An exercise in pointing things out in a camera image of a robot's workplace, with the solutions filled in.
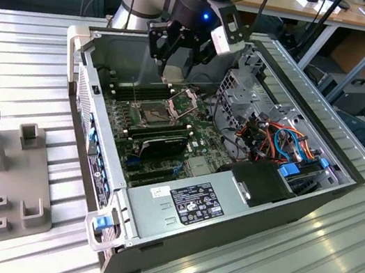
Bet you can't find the black graphics card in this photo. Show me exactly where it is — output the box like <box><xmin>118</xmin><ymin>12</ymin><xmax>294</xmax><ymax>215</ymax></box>
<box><xmin>135</xmin><ymin>130</ymin><xmax>190</xmax><ymax>168</ymax></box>

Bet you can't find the grey power supply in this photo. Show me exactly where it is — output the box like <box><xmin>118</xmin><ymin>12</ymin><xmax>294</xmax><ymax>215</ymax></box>
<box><xmin>114</xmin><ymin>153</ymin><xmax>258</xmax><ymax>261</ymax></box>

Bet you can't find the silver CPU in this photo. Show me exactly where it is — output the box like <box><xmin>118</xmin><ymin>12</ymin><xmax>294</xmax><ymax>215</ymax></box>
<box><xmin>161</xmin><ymin>63</ymin><xmax>186</xmax><ymax>87</ymax></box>

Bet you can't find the black wire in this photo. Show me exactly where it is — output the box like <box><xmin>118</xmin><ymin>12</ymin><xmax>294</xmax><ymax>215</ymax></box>
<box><xmin>200</xmin><ymin>93</ymin><xmax>258</xmax><ymax>162</ymax></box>

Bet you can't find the CPU socket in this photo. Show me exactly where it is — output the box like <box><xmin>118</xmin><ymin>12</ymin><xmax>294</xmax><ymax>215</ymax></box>
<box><xmin>134</xmin><ymin>97</ymin><xmax>175</xmax><ymax>132</ymax></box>

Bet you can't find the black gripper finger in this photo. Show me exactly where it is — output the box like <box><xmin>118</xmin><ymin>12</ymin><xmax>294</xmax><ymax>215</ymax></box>
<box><xmin>177</xmin><ymin>31</ymin><xmax>222</xmax><ymax>86</ymax></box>
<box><xmin>139</xmin><ymin>16</ymin><xmax>189</xmax><ymax>80</ymax></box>

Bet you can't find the black camera cable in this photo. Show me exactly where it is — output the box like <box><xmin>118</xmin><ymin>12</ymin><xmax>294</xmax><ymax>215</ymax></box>
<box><xmin>247</xmin><ymin>0</ymin><xmax>277</xmax><ymax>45</ymax></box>

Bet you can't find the green motherboard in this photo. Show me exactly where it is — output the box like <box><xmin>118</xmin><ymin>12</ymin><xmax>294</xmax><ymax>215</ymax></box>
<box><xmin>84</xmin><ymin>68</ymin><xmax>251</xmax><ymax>205</ymax></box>

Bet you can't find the black plastic shroud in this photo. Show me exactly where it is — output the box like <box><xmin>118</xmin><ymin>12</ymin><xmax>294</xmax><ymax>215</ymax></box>
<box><xmin>212</xmin><ymin>152</ymin><xmax>302</xmax><ymax>216</ymax></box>

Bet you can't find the blue wire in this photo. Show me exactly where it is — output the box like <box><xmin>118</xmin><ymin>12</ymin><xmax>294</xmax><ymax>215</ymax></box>
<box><xmin>269</xmin><ymin>124</ymin><xmax>313</xmax><ymax>165</ymax></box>

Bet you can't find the orange wire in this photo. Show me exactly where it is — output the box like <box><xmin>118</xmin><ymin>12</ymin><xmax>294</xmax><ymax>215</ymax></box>
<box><xmin>231</xmin><ymin>116</ymin><xmax>324</xmax><ymax>171</ymax></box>

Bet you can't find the wire locking lever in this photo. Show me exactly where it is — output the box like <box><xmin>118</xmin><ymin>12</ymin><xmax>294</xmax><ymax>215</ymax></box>
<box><xmin>127</xmin><ymin>75</ymin><xmax>141</xmax><ymax>104</ymax></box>

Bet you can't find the black equipment box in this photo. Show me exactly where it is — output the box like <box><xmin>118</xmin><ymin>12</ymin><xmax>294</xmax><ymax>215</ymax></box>
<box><xmin>330</xmin><ymin>73</ymin><xmax>365</xmax><ymax>118</ymax></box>

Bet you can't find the silver chipset heat sink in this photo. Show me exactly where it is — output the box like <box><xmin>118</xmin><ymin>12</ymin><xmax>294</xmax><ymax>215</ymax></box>
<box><xmin>184</xmin><ymin>154</ymin><xmax>213</xmax><ymax>180</ymax></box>

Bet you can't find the small white box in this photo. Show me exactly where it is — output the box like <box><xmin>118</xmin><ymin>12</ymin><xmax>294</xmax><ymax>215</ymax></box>
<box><xmin>293</xmin><ymin>0</ymin><xmax>344</xmax><ymax>17</ymax></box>

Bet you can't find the black RAM slot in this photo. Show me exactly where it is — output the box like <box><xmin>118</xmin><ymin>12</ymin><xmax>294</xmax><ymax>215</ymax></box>
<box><xmin>113</xmin><ymin>87</ymin><xmax>173</xmax><ymax>109</ymax></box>
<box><xmin>109</xmin><ymin>77</ymin><xmax>172</xmax><ymax>100</ymax></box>
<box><xmin>122</xmin><ymin>114</ymin><xmax>191</xmax><ymax>144</ymax></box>
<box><xmin>111</xmin><ymin>82</ymin><xmax>172</xmax><ymax>105</ymax></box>
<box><xmin>128</xmin><ymin>122</ymin><xmax>192</xmax><ymax>150</ymax></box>
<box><xmin>108</xmin><ymin>73</ymin><xmax>171</xmax><ymax>95</ymax></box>

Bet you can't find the black expansion slot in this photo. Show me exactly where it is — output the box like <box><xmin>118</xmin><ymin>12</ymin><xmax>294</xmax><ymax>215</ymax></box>
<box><xmin>126</xmin><ymin>168</ymin><xmax>178</xmax><ymax>194</ymax></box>
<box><xmin>123</xmin><ymin>158</ymin><xmax>178</xmax><ymax>182</ymax></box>

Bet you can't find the silver drive cage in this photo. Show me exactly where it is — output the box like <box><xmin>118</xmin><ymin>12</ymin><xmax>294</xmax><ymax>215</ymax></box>
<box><xmin>207</xmin><ymin>39</ymin><xmax>320</xmax><ymax>155</ymax></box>

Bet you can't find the blue disk carrier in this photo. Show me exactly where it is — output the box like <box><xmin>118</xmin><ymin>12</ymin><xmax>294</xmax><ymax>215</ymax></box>
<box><xmin>276</xmin><ymin>162</ymin><xmax>302</xmax><ymax>182</ymax></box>

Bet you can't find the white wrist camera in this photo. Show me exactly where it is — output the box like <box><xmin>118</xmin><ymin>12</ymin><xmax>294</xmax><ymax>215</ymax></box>
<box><xmin>202</xmin><ymin>0</ymin><xmax>256</xmax><ymax>61</ymax></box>

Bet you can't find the grey open PC case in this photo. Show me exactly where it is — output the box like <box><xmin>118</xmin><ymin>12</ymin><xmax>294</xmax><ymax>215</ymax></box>
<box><xmin>25</xmin><ymin>3</ymin><xmax>365</xmax><ymax>273</ymax></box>

